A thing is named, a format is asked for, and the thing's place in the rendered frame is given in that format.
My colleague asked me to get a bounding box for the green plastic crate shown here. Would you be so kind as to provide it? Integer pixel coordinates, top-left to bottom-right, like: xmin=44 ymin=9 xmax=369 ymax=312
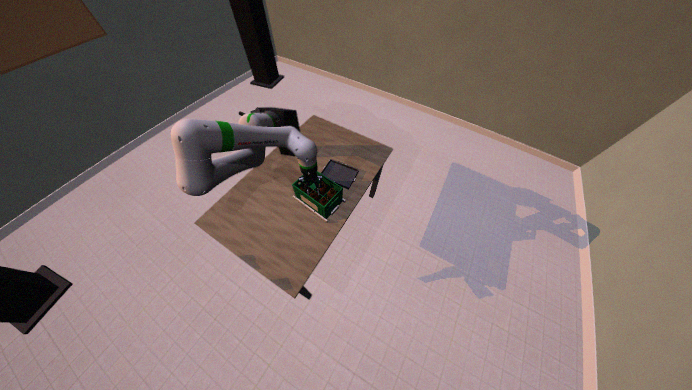
xmin=292 ymin=171 xmax=343 ymax=219

